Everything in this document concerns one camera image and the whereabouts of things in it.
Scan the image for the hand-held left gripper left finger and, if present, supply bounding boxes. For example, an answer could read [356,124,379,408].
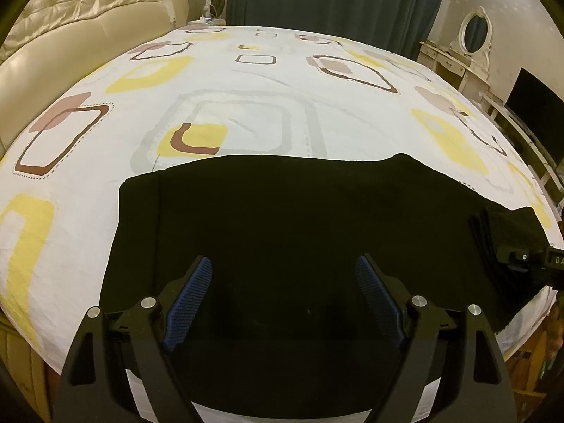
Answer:
[57,255,214,423]

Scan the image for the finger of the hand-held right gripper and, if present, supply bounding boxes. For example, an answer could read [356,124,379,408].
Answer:
[497,246,564,281]

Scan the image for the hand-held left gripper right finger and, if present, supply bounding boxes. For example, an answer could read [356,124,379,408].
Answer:
[354,254,516,423]

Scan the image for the black pants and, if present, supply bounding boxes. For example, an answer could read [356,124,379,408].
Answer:
[99,153,551,416]

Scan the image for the white television stand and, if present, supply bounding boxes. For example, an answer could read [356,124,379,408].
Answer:
[478,90,564,213]

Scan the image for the black flat screen television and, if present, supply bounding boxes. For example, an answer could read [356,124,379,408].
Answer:
[504,67,564,169]

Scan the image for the cream bed base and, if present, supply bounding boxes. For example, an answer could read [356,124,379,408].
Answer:
[0,315,60,423]

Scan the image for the white dressing table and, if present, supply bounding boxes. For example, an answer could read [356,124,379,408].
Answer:
[416,39,492,98]

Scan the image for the bed with patterned sheet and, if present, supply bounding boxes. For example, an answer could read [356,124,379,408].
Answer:
[0,24,564,423]

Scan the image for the oval white vanity mirror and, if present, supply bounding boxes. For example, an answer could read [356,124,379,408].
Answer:
[449,6,494,65]

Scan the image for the cream tufted headboard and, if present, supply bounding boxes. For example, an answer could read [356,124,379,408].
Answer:
[0,0,191,151]

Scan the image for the small white desk fan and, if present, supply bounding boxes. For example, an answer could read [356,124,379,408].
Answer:
[204,0,228,25]

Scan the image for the dark teal curtain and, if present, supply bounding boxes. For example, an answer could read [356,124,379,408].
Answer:
[226,0,454,60]

